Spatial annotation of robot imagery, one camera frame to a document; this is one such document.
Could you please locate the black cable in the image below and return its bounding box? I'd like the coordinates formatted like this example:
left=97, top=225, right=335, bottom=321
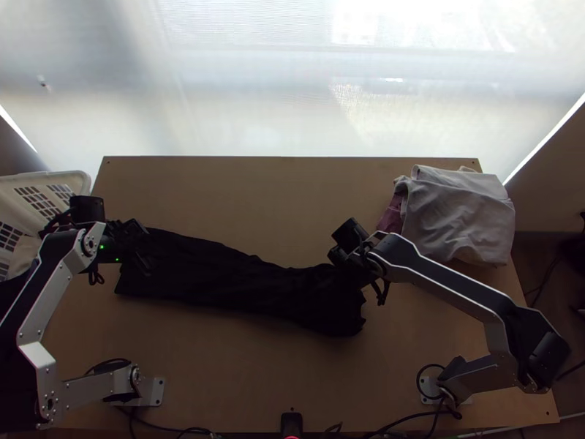
left=88, top=358, right=135, bottom=375
left=416, top=363, right=464, bottom=420
left=365, top=267, right=390, bottom=307

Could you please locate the dark t-shirt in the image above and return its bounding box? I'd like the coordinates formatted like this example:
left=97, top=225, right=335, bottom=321
left=113, top=226, right=369, bottom=340

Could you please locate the pile of folded clothes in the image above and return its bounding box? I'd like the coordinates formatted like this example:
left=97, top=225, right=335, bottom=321
left=375, top=164, right=517, bottom=269

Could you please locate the white laundry basket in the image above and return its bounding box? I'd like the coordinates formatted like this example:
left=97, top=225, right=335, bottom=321
left=0, top=170, right=93, bottom=282

